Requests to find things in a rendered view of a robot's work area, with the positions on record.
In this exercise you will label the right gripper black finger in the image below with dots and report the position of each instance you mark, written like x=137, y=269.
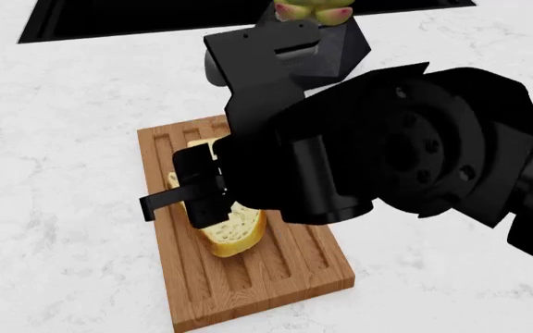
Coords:
x=199, y=180
x=164, y=200

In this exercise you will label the pale yellow cheese wedge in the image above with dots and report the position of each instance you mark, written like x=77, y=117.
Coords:
x=199, y=143

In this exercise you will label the bread loaf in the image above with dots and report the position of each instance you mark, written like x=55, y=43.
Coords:
x=235, y=236

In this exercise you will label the wooden grooved cutting board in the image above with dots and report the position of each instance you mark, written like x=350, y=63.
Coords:
x=248, y=288

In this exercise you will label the black angular plant pot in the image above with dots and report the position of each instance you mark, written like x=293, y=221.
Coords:
x=340, y=48

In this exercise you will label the green pink fruit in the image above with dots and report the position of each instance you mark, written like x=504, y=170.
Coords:
x=313, y=10

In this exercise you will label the black recessed sink basin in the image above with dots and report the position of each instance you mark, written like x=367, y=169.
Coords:
x=155, y=17

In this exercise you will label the black wrist camera mount plate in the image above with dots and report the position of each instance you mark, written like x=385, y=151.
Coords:
x=252, y=59

